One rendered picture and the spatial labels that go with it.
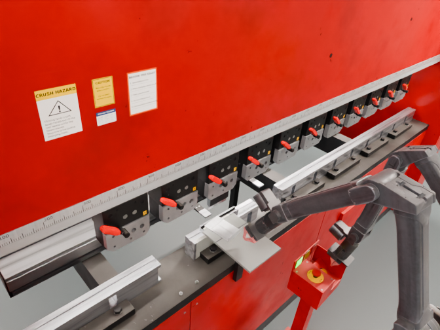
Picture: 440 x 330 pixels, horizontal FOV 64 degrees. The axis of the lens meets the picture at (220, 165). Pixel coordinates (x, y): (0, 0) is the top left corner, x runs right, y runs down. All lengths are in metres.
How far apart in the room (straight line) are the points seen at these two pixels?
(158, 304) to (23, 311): 1.36
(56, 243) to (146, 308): 0.42
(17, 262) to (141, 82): 0.84
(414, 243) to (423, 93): 2.39
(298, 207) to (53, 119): 0.68
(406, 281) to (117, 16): 0.87
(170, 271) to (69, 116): 0.83
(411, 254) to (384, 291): 1.99
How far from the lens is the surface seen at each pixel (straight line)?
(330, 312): 2.60
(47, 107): 0.84
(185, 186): 1.19
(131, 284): 1.35
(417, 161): 1.29
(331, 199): 0.96
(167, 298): 1.40
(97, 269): 1.52
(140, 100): 0.94
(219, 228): 1.47
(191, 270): 1.48
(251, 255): 1.39
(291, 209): 1.09
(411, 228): 0.86
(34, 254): 1.49
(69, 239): 1.50
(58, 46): 0.81
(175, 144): 1.07
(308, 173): 1.95
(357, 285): 2.82
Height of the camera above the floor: 2.02
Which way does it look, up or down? 34 degrees down
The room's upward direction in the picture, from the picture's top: 5 degrees clockwise
